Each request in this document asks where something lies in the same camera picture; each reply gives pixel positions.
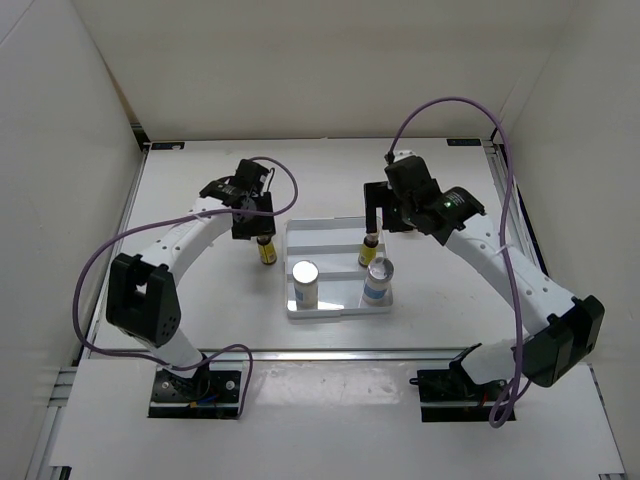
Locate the yellow small bottle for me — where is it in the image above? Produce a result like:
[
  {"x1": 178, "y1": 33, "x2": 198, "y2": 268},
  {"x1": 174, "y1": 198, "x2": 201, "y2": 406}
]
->
[
  {"x1": 256, "y1": 236, "x2": 277, "y2": 265},
  {"x1": 358, "y1": 232, "x2": 379, "y2": 268}
]

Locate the white silver-cap bottle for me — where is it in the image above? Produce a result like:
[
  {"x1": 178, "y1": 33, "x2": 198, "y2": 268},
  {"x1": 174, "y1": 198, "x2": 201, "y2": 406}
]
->
[
  {"x1": 292, "y1": 260, "x2": 319, "y2": 308},
  {"x1": 362, "y1": 257, "x2": 394, "y2": 305}
]

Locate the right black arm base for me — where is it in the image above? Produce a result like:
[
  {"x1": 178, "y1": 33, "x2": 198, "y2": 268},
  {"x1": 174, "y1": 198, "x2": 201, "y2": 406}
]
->
[{"x1": 409, "y1": 343, "x2": 507, "y2": 423}]

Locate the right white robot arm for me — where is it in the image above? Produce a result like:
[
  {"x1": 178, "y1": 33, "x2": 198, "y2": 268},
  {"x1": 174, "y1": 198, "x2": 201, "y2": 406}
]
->
[{"x1": 364, "y1": 151, "x2": 605, "y2": 400}]

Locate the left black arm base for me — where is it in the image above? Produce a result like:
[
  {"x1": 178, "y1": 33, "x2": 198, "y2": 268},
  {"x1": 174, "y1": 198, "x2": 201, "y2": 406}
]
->
[{"x1": 147, "y1": 361, "x2": 254, "y2": 420}]

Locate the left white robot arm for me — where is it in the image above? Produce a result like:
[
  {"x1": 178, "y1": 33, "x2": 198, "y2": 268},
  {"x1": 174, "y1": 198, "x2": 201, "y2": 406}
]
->
[{"x1": 106, "y1": 159, "x2": 276, "y2": 400}]

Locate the white divided tray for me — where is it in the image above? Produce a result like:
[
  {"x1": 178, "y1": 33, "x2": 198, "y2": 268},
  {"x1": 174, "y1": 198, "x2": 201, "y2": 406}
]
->
[{"x1": 283, "y1": 216, "x2": 393, "y2": 321}]

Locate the right blue corner label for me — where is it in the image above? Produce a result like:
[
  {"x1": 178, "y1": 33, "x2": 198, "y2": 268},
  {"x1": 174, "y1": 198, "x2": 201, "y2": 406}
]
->
[{"x1": 447, "y1": 138, "x2": 482, "y2": 147}]

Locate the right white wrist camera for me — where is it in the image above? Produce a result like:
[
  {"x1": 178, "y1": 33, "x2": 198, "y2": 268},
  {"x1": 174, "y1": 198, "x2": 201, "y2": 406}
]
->
[{"x1": 393, "y1": 150, "x2": 415, "y2": 162}]

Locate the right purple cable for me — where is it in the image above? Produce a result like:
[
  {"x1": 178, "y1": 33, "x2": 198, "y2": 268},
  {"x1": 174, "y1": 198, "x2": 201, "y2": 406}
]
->
[{"x1": 387, "y1": 97, "x2": 534, "y2": 429}]

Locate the aluminium front rail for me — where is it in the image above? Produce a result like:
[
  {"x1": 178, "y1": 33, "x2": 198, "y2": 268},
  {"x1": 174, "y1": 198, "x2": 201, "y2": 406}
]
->
[{"x1": 199, "y1": 347, "x2": 526, "y2": 364}]

